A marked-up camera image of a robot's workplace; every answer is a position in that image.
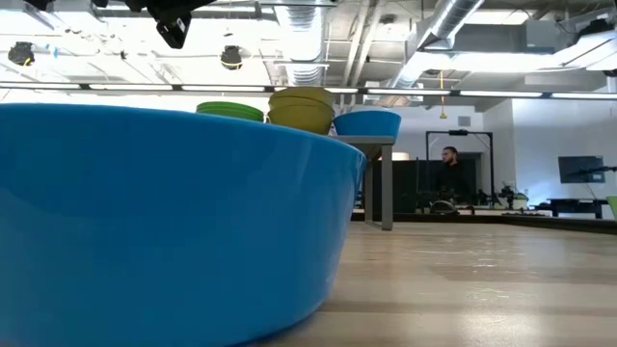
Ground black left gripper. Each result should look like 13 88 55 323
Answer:
123 0 218 50

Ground yellow bowl stack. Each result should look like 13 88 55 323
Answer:
267 104 335 136

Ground large blue plastic bowl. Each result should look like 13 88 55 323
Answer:
0 102 368 347

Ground blue plastic mini bowl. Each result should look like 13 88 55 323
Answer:
332 109 403 140

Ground long ceiling light strip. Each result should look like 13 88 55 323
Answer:
0 81 617 100

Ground black ceiling dome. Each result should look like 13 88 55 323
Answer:
7 40 37 67

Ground small grey metal table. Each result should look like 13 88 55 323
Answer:
327 134 394 231

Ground yellow hanging pendant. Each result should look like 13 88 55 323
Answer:
437 69 448 120

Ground black partition panel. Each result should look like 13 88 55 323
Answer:
390 152 483 213

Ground person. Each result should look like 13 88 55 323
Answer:
431 146 476 206

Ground potted plant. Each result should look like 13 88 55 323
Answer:
500 185 530 211

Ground black low table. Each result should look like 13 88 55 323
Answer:
532 197 609 219

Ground black dome with yellow cable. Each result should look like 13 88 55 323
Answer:
220 44 244 71

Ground corrugated silver air duct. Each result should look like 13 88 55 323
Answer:
274 0 338 87

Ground smooth silver air duct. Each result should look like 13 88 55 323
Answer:
385 0 486 91

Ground black gantry frame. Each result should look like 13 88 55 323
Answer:
424 128 495 208

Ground grey rectangular air duct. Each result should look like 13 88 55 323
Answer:
423 21 560 54

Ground wall television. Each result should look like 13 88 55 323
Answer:
557 155 606 185

